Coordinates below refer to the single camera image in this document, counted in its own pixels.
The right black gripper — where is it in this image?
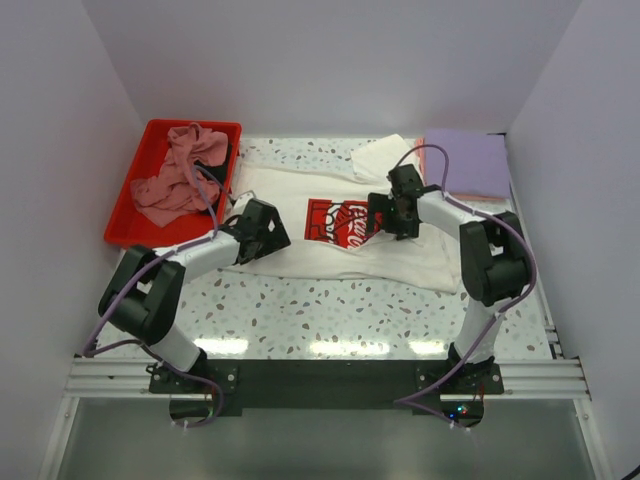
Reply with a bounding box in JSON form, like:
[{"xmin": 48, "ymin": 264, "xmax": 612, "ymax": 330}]
[{"xmin": 365, "ymin": 192, "xmax": 419, "ymax": 241}]

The white t-shirt red print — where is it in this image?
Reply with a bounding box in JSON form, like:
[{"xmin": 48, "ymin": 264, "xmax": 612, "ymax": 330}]
[{"xmin": 235, "ymin": 134, "xmax": 460, "ymax": 293}]

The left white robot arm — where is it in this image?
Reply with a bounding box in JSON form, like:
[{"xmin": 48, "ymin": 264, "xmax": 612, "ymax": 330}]
[{"xmin": 98, "ymin": 196, "xmax": 291, "ymax": 392}]

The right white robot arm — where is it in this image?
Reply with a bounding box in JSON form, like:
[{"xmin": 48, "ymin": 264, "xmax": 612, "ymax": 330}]
[{"xmin": 367, "ymin": 165, "xmax": 537, "ymax": 393}]

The black garment in bin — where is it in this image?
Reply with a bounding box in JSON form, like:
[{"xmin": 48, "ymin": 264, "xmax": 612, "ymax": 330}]
[{"xmin": 194, "ymin": 143, "xmax": 235, "ymax": 216}]

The folded purple t-shirt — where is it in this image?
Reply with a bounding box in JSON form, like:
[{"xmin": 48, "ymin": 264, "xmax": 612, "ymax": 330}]
[{"xmin": 423, "ymin": 129, "xmax": 510, "ymax": 199}]

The pink crumpled t-shirt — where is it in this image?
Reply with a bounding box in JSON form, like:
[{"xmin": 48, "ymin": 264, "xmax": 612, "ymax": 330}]
[{"xmin": 130, "ymin": 123, "xmax": 229, "ymax": 228}]

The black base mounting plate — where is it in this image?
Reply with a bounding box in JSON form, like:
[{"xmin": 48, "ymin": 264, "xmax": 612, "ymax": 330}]
[{"xmin": 148, "ymin": 357, "xmax": 506, "ymax": 420}]

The red plastic bin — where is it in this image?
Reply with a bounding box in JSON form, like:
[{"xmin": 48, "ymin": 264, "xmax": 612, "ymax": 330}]
[{"xmin": 104, "ymin": 119, "xmax": 242, "ymax": 248}]

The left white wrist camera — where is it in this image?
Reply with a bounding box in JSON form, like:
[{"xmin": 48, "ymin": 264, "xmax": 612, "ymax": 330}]
[{"xmin": 234, "ymin": 190, "xmax": 256, "ymax": 207}]

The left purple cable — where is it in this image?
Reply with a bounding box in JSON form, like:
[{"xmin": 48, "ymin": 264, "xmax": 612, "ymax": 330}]
[{"xmin": 82, "ymin": 165, "xmax": 236, "ymax": 429}]

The aluminium extrusion rail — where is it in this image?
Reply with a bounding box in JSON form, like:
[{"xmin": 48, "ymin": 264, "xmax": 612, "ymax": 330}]
[{"xmin": 62, "ymin": 319, "xmax": 592, "ymax": 400}]

